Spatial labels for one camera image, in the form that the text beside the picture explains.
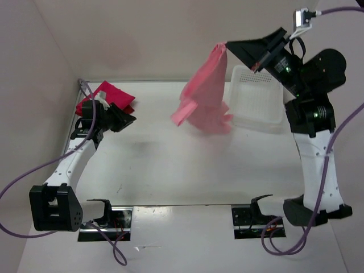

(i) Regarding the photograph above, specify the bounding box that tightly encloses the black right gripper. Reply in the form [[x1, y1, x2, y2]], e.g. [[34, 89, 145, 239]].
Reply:
[[223, 26, 305, 94]]

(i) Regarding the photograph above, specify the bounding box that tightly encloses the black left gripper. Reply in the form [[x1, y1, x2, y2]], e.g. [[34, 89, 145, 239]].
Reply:
[[97, 102, 137, 133]]

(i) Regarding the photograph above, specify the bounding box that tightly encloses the magenta t shirt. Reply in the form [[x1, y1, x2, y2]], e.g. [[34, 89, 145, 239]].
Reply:
[[76, 81, 135, 110]]

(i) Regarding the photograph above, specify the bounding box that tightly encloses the light pink t shirt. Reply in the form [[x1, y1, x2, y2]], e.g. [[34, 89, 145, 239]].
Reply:
[[171, 43, 233, 134]]

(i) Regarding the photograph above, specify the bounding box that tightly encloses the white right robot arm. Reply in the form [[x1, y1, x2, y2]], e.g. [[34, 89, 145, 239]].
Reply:
[[226, 28, 353, 227]]

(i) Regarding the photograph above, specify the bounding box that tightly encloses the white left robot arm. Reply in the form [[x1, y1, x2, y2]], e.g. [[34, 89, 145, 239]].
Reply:
[[29, 100, 136, 231]]

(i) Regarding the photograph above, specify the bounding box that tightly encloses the dark red folded t shirt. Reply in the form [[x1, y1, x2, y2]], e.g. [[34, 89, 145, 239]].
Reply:
[[75, 105, 134, 117]]

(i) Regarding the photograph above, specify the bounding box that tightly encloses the white plastic basket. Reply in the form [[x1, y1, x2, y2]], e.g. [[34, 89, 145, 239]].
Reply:
[[228, 65, 284, 134]]

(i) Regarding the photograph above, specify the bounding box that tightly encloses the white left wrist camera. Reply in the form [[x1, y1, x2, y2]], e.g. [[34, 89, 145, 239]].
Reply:
[[94, 91, 110, 110]]

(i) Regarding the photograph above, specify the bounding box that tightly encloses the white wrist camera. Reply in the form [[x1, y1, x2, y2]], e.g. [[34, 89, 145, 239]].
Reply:
[[290, 8, 316, 39], [94, 91, 110, 110]]

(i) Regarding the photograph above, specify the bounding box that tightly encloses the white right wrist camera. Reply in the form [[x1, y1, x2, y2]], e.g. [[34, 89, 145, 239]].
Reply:
[[290, 8, 316, 39]]

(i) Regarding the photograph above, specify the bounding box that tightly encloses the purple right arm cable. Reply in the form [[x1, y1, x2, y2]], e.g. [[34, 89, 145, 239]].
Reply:
[[260, 7, 364, 256]]

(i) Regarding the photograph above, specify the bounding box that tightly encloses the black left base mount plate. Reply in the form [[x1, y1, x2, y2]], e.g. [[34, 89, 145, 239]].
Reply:
[[77, 206, 133, 242]]

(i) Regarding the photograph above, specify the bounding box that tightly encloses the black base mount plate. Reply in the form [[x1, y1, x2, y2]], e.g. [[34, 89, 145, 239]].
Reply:
[[77, 206, 133, 242], [231, 205, 286, 239]]

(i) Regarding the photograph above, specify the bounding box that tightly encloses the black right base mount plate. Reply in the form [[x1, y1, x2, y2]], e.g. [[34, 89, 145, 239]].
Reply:
[[231, 205, 286, 239]]

